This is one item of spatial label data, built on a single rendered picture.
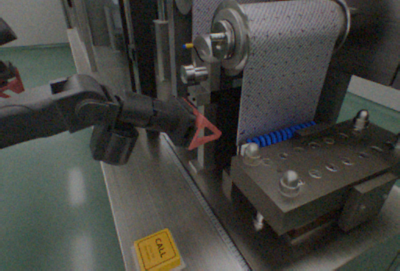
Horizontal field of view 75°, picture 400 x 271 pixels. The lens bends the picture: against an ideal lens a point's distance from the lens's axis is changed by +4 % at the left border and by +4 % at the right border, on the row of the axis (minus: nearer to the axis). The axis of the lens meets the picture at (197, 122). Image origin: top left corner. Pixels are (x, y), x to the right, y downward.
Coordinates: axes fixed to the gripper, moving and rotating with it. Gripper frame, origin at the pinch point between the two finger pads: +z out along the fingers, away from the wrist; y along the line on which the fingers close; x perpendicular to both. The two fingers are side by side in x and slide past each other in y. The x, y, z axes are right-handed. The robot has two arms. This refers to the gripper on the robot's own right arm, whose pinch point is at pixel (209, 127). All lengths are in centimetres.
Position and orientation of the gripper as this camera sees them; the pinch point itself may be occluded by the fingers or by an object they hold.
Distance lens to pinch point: 52.9
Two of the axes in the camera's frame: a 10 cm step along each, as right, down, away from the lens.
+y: 4.4, 4.5, -7.8
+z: 8.0, 2.0, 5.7
